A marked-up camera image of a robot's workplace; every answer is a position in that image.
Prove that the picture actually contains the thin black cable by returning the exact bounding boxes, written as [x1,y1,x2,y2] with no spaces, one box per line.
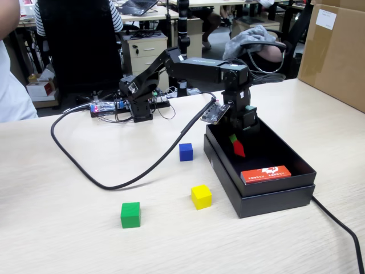
[310,195,365,274]

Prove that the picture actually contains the black laptop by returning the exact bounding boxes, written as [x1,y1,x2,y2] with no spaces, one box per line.
[116,0,159,17]

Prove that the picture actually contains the thick black sleeved cable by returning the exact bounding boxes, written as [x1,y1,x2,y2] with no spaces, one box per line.
[50,91,218,191]

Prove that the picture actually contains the bare person forearm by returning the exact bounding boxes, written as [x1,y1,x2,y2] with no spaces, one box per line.
[0,0,22,40]

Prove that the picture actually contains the large brown cardboard box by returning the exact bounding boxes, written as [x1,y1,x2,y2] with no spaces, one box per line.
[297,0,365,114]

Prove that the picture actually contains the black vertical pole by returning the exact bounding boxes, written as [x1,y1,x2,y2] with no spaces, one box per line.
[176,0,191,98]

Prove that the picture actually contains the grey crumpled cloth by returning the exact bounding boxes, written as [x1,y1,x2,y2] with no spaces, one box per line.
[222,25,277,61]

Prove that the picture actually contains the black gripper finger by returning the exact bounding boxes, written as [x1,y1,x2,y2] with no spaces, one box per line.
[226,121,240,145]
[238,125,260,155]

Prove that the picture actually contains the person in striped shirt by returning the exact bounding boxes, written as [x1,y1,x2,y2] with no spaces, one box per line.
[33,0,124,38]

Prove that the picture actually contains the camera circuit board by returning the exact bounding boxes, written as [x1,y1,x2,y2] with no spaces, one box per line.
[199,103,231,126]

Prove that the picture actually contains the orange small carton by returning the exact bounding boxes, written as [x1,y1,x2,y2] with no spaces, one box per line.
[240,165,292,185]

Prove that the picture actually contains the grey robot cable bundle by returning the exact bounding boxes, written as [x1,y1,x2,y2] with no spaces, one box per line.
[246,48,286,86]

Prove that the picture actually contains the black chair with armrest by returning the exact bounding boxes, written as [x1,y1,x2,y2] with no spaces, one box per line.
[241,0,313,80]

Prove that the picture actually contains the black open box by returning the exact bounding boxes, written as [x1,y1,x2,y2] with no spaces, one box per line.
[203,134,316,219]

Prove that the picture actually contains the white paper label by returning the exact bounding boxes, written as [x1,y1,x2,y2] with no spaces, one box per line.
[315,9,338,31]

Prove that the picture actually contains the beige drawer cabinet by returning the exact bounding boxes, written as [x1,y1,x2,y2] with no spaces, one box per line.
[122,33,169,92]

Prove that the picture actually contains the legs of seated person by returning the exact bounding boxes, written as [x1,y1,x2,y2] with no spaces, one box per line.
[201,7,226,50]

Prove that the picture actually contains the black cardboard box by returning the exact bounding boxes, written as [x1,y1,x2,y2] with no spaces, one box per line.
[205,116,317,198]

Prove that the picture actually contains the red wooden cube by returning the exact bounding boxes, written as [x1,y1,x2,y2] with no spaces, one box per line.
[233,139,246,158]

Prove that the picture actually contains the green wooden cube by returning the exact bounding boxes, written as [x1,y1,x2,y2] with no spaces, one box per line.
[120,202,141,229]

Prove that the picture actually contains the beige office desk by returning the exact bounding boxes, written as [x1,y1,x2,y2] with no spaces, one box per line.
[118,5,180,23]

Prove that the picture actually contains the person in white shirt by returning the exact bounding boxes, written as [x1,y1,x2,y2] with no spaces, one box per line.
[0,39,39,123]

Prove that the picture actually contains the black mesh office chair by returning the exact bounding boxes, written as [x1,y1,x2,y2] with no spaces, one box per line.
[36,0,124,96]

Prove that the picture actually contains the white and red box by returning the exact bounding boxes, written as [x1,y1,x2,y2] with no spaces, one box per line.
[26,72,58,98]

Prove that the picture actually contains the yellow wooden cube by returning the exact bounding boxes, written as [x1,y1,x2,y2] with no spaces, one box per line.
[190,184,213,211]

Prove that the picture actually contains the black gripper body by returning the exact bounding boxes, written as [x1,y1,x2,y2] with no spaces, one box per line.
[221,87,259,132]

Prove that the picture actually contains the electronics controller board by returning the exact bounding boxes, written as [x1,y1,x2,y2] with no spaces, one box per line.
[90,92,172,118]

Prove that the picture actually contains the blue wooden cube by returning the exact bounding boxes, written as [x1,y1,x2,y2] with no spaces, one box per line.
[179,143,193,162]

